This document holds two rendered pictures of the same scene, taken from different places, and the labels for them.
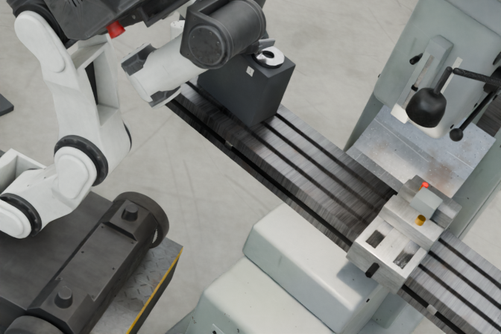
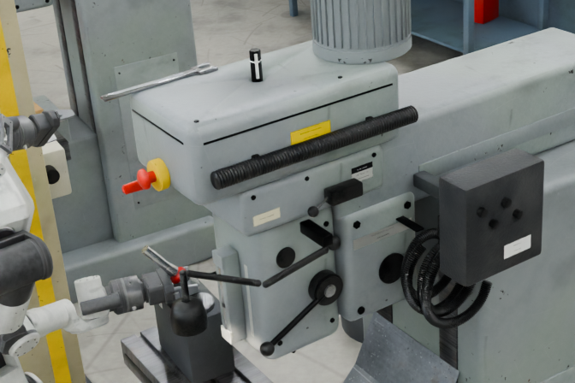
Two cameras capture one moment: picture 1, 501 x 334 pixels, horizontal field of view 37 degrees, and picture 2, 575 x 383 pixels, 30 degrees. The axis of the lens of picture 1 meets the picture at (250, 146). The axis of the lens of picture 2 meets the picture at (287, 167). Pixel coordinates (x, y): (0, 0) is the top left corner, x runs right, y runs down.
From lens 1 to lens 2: 149 cm
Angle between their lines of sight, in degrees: 32
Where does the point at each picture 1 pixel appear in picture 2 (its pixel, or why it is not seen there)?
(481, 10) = (222, 212)
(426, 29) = (222, 242)
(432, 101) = (179, 308)
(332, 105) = not seen: outside the picture
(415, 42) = not seen: hidden behind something
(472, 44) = (246, 248)
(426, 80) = (225, 294)
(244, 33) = (14, 265)
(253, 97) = (185, 350)
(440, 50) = (219, 259)
